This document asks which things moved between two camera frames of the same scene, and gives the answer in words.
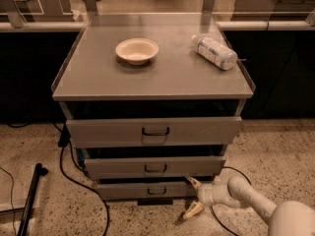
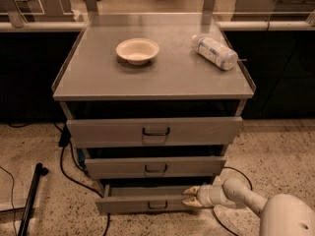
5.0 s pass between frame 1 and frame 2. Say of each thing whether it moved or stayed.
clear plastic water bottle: stayed
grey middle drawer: stayed
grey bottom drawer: moved
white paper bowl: stayed
